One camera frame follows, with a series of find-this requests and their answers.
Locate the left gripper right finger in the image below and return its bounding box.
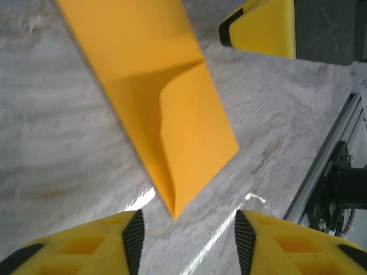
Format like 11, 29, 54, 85
234, 210, 367, 275

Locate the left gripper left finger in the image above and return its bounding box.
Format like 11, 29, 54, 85
0, 209, 146, 275

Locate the orange square paper sheet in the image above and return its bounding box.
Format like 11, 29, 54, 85
56, 0, 240, 220

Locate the black base plate right arm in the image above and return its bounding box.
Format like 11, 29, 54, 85
305, 140, 358, 238

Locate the aluminium mounting rail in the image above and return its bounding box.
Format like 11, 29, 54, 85
282, 91, 367, 227

